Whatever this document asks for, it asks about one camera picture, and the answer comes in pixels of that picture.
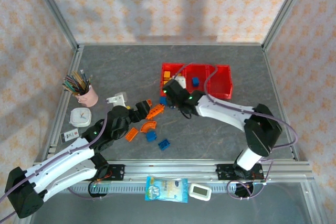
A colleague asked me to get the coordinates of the long orange lego piece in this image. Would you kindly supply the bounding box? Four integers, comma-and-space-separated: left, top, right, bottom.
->
145, 104, 166, 120

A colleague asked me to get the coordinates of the curved orange lego piece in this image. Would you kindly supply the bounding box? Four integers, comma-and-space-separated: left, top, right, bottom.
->
140, 121, 158, 133

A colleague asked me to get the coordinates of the orange lego brick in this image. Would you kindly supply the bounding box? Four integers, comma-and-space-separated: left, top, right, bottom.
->
124, 127, 139, 142

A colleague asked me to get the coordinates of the red plastic bin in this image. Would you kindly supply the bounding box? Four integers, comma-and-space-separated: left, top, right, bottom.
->
160, 62, 186, 97
206, 65, 234, 100
182, 63, 211, 98

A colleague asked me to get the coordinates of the white square clock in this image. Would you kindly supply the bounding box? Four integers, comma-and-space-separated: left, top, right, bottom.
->
69, 108, 92, 127

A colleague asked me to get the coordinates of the pink cup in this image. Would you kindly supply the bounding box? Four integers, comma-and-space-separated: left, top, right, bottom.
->
75, 83, 99, 108

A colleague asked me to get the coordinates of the small printed card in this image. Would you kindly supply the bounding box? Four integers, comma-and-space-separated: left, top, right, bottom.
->
60, 128, 79, 143

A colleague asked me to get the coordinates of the colored pencils bundle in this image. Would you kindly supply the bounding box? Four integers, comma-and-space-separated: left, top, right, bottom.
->
62, 69, 93, 96

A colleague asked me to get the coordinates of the blue snack bag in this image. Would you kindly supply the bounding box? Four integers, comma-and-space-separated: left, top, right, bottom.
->
144, 175, 189, 204

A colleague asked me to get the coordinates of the white digital timer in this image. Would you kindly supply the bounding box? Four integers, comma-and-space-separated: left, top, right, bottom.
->
188, 183, 212, 201

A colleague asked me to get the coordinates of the long purple left arm cable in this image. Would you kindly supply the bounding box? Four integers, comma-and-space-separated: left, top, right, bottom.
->
0, 118, 107, 222

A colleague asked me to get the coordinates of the long purple arm cable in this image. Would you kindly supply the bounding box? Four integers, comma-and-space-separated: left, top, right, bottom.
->
173, 62, 299, 200
0, 118, 107, 222

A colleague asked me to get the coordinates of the long purple right arm cable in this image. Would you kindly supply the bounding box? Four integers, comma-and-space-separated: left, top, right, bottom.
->
173, 62, 299, 200

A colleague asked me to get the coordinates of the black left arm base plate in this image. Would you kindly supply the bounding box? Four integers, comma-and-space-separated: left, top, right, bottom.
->
89, 164, 125, 182

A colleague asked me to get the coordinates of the wide aluminium mounting rail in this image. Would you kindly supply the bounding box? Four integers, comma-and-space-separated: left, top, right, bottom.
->
106, 159, 313, 183

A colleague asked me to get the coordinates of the aluminium table edge rail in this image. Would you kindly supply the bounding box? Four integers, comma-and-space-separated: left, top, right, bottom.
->
34, 47, 84, 164
261, 47, 300, 162

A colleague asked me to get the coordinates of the slotted grey cable duct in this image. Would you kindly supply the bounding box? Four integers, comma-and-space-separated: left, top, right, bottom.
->
62, 183, 254, 195

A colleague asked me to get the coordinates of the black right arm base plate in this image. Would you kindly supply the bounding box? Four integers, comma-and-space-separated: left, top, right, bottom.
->
216, 163, 265, 182

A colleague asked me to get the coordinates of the short purple cable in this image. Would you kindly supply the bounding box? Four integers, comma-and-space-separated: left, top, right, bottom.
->
67, 186, 93, 199

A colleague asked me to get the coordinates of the aluminium frame post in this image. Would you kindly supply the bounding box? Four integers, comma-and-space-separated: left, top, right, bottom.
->
261, 0, 313, 49
28, 0, 80, 49

